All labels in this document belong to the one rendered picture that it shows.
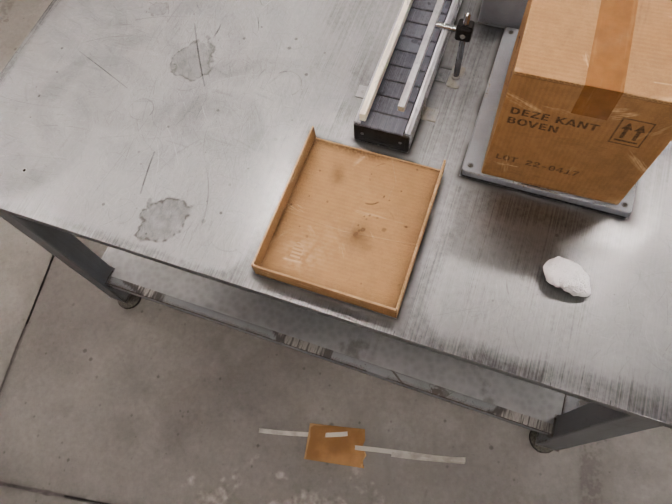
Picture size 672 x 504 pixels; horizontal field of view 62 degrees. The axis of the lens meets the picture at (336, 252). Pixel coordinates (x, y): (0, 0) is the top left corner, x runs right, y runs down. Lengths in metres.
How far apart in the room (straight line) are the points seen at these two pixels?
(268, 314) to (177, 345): 0.40
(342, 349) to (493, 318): 0.68
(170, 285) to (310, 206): 0.79
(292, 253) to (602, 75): 0.55
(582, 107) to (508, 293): 0.32
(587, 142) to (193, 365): 1.36
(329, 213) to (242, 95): 0.33
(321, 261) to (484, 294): 0.29
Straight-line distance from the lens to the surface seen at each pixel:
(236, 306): 1.64
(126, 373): 1.94
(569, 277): 0.99
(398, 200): 1.03
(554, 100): 0.88
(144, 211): 1.12
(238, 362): 1.83
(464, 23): 1.10
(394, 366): 1.55
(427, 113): 1.14
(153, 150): 1.18
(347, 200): 1.03
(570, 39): 0.90
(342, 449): 1.74
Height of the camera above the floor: 1.74
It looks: 66 degrees down
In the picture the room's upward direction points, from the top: 10 degrees counter-clockwise
